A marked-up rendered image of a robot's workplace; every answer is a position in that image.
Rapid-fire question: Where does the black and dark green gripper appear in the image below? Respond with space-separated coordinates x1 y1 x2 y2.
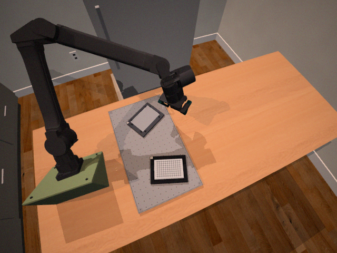
158 89 192 115

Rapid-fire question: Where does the white multi-well plate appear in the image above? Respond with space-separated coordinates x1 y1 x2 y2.
154 159 184 180

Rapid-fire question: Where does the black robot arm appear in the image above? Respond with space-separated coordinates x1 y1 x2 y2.
10 18 196 181

